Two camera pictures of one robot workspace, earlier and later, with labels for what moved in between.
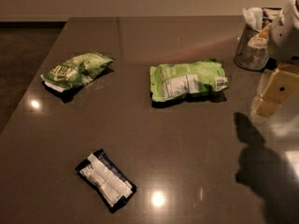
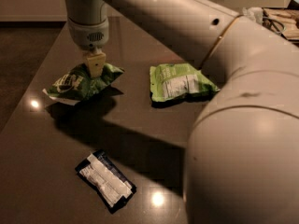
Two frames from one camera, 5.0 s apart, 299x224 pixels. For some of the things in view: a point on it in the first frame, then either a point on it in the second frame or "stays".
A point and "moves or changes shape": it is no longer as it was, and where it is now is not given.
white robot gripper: x=286 y=37 to x=88 y=34
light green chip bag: x=173 y=79 stays
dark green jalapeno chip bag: x=76 y=71 moves or changes shape
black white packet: x=112 y=187 stays
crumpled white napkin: x=253 y=17 stays
